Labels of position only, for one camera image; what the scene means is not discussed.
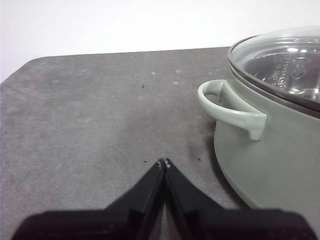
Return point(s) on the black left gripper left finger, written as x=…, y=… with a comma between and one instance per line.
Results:
x=130, y=212

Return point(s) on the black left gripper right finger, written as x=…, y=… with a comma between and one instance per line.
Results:
x=200, y=215

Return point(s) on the glass lid with green knob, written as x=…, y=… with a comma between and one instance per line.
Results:
x=287, y=57

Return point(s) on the pale green electric steamer pot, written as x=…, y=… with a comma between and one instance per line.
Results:
x=275, y=155

